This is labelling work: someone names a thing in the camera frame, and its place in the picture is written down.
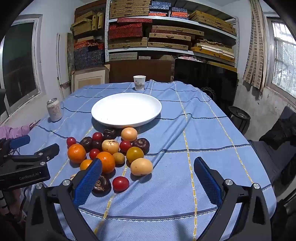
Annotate blue striped tablecloth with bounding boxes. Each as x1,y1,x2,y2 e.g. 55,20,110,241
17,79,277,241

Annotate cream yellow streaked fruit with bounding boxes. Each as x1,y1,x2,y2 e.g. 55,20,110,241
102,139,120,155

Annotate white oval plate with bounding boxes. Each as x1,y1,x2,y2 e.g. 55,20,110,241
91,93,162,129

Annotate yellow green tomato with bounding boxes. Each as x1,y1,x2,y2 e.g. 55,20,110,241
126,146,144,164

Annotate brown checked curtain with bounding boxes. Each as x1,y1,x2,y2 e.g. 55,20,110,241
242,0,269,93

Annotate white metal shelf rack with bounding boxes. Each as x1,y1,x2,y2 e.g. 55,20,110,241
105,0,240,67

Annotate beige beverage can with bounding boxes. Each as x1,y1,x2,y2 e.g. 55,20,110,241
47,98,63,122

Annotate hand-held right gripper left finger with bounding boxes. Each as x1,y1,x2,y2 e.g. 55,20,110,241
24,158,103,241

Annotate orange mandarin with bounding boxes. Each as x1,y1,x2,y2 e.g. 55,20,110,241
67,144,86,163
95,151,116,174

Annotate black round stool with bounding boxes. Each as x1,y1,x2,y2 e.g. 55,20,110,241
228,105,251,135

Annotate pale yellow round fruit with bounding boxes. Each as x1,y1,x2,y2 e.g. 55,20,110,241
130,158,153,176

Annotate small tan round fruit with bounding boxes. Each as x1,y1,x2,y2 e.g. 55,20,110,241
112,152,125,165

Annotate pale orange round fruit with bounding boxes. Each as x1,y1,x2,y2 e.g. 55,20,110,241
121,127,138,142

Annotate black flat panel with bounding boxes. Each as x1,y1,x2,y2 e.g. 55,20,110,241
173,58,238,116

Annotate beige picture frame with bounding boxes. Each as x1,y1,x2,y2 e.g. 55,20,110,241
70,64,111,93

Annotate stack of flat patterned boxes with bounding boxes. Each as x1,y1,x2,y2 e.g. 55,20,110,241
107,0,238,66

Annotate bright barred window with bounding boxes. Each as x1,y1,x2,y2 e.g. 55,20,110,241
264,14,296,102

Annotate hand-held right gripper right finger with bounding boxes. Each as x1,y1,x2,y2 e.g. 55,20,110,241
194,157,272,241

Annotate dark glass window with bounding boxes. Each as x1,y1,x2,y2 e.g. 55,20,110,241
0,14,47,121

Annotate pile of tan and blue boxes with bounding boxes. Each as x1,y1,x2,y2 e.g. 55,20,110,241
70,0,107,70

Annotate small orange tomato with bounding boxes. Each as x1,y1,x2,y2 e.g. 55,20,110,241
80,159,93,171

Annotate white paper cup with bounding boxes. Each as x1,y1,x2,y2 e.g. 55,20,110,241
133,75,147,91

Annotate dark brown water chestnut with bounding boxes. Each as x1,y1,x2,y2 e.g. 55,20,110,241
132,138,150,155
103,128,117,140
92,174,112,194

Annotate brown board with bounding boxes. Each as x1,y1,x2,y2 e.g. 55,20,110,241
105,60,174,83

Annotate white leaning panel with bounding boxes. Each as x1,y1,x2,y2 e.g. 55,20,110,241
56,34,68,93

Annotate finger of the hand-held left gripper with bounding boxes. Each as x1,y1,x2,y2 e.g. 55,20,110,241
9,143,60,165
9,135,31,150

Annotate grey marbled panel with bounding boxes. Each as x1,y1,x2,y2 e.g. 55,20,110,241
67,32,76,72

